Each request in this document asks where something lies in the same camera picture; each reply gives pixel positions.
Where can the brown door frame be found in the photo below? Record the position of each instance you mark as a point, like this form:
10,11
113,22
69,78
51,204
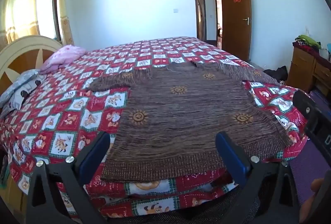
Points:
193,6

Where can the narrow yellow curtain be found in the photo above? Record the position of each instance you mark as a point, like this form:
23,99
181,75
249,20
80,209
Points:
64,19

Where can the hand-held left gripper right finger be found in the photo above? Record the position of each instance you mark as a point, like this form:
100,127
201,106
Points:
230,154

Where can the pink pillow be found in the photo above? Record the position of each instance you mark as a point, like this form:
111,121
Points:
64,55

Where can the black bag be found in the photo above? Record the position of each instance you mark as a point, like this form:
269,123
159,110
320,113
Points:
278,72

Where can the wide yellow curtain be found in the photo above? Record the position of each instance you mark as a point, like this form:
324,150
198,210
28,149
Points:
20,6

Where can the cream wooden headboard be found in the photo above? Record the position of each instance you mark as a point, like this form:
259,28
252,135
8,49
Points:
23,58

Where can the wooden cabinet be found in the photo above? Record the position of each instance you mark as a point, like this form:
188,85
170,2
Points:
302,68

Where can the brown knitted sweater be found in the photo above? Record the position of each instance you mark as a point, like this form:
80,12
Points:
181,115

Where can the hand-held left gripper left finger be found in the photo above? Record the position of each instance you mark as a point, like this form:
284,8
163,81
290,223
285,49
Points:
95,154

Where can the person's right hand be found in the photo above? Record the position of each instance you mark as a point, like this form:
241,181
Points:
310,208

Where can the hallway wooden door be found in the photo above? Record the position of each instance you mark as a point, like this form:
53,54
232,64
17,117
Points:
201,14

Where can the purple floor mat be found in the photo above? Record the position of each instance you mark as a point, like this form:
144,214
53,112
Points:
302,167

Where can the dark red cloth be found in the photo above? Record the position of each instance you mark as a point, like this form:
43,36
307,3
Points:
310,50

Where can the grey patterned pillow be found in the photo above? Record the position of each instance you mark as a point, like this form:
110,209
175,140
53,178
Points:
20,89

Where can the green cloth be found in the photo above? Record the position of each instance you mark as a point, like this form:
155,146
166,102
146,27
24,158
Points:
309,40

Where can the brown wooden door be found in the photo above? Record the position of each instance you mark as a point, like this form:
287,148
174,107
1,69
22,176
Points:
235,27

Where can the red checked cartoon quilt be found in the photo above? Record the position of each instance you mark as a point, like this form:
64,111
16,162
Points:
64,120

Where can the window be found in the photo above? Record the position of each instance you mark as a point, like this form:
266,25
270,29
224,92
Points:
46,11

